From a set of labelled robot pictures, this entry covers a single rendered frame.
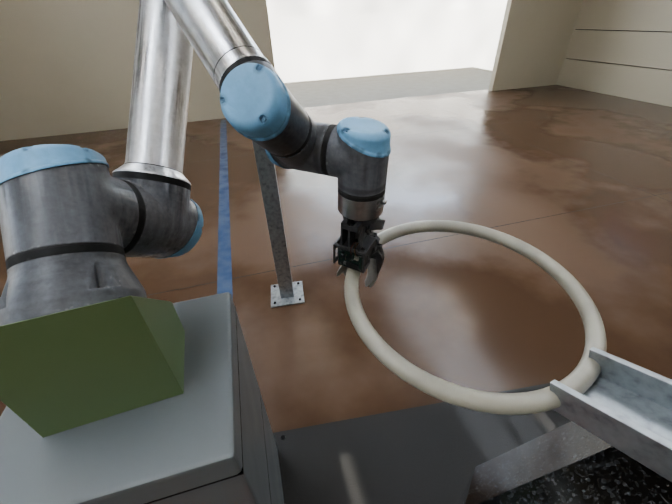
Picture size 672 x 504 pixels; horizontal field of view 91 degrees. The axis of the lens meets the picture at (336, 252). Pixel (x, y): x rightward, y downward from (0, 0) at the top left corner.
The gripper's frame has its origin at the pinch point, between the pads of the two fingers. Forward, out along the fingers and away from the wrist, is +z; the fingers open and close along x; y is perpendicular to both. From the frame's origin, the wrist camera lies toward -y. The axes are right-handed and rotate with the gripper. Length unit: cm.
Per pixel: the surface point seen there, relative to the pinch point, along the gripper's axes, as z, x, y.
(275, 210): 35, -71, -58
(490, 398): -7.8, 30.7, 22.1
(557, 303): 89, 75, -119
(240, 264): 99, -118, -68
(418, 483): 85, 30, 6
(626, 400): -7, 49, 12
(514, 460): 20.7, 42.4, 14.7
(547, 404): -7.2, 38.3, 18.8
